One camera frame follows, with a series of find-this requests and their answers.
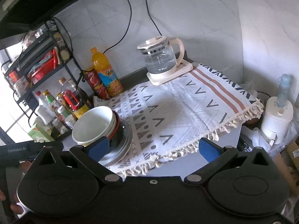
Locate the black power cable left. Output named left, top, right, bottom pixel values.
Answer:
left=102, top=0, right=133, bottom=54

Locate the white capped seasoning jar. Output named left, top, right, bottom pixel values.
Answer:
left=57, top=106, right=76, bottom=130

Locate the red black bowl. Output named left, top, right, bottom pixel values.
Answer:
left=108, top=111, right=123, bottom=150

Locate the green label sauce bottle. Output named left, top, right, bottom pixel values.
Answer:
left=43, top=90, right=60, bottom=116

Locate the green carton box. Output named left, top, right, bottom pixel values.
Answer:
left=27, top=116, right=55, bottom=143

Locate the dark soy sauce jug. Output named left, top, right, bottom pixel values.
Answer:
left=63, top=89, right=90, bottom=119

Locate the white plate floral rim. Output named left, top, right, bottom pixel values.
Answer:
left=99, top=143, right=132, bottom=167

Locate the person left hand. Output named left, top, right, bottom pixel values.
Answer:
left=0, top=160, right=32, bottom=215

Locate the red snack can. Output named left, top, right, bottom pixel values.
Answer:
left=84, top=67, right=110, bottom=100

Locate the blue water bottle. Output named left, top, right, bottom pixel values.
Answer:
left=277, top=74, right=291, bottom=108

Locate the patterned fringed table cloth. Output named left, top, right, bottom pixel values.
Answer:
left=107, top=62, right=263, bottom=176

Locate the orange juice bottle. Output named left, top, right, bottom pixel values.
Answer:
left=91, top=47, right=123, bottom=97

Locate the plain white bowl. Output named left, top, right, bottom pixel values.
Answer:
left=71, top=105, right=116, bottom=141

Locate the black power cable right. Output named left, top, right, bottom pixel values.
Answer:
left=137, top=0, right=162, bottom=37

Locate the red plastic basin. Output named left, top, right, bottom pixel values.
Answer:
left=29, top=49, right=58, bottom=84

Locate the white plate blue Sweet logo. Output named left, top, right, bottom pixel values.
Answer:
left=99, top=120, right=133, bottom=167

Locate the black power cable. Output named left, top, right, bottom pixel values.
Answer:
left=102, top=0, right=133, bottom=54
left=137, top=0, right=162, bottom=37

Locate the cream kettle base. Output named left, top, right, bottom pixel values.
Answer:
left=147, top=60, right=193, bottom=85

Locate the glass electric kettle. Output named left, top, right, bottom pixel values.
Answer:
left=137, top=36, right=184, bottom=74

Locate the black metal spice rack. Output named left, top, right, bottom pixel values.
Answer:
left=1, top=17, right=85, bottom=136

